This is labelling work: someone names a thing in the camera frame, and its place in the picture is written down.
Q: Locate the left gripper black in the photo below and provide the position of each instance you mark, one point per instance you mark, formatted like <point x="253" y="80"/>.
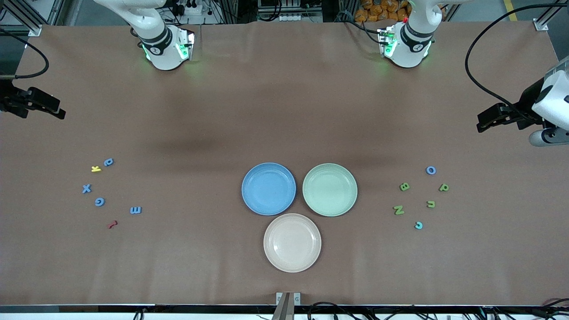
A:
<point x="530" y="100"/>

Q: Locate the black table edge rail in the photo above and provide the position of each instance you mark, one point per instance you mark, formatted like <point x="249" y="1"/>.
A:
<point x="200" y="309"/>

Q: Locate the aluminium frame post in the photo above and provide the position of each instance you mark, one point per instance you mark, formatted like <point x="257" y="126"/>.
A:
<point x="541" y="24"/>
<point x="33" y="29"/>

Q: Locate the white power strip black plugs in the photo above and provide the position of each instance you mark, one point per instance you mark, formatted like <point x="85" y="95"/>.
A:
<point x="191" y="11"/>

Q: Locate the green foam letter B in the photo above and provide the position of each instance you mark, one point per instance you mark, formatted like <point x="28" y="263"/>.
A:
<point x="404" y="186"/>

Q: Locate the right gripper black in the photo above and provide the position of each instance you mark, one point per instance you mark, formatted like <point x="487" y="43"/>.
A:
<point x="9" y="101"/>

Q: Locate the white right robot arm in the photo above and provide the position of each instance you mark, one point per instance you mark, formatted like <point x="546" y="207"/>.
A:
<point x="160" y="26"/>

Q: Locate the blue foam letter E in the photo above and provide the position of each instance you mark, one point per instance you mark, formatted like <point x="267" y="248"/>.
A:
<point x="135" y="210"/>

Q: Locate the orange packaged items pile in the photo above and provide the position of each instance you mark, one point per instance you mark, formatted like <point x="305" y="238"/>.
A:
<point x="382" y="9"/>

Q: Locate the blue foam letter X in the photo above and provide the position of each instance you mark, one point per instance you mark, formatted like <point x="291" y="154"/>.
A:
<point x="86" y="189"/>

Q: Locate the brown table cover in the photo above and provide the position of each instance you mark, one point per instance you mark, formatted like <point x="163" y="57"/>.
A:
<point x="284" y="111"/>

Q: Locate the green foam letter P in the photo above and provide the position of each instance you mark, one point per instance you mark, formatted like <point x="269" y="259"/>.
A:
<point x="444" y="187"/>

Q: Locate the green round plate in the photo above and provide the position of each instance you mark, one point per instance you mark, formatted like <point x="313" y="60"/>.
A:
<point x="330" y="190"/>

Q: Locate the blue foam letter O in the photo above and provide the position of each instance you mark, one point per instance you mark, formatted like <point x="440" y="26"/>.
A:
<point x="427" y="170"/>

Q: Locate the blue round plate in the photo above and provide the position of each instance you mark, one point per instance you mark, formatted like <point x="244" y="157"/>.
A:
<point x="268" y="189"/>

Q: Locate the beige round plate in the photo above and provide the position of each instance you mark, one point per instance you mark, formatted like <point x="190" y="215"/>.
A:
<point x="292" y="242"/>

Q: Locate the metal bracket with post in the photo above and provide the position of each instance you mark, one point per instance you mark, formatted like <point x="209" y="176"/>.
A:
<point x="288" y="306"/>

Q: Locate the green foam letter N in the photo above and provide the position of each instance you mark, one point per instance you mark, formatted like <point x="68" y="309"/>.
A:
<point x="398" y="210"/>

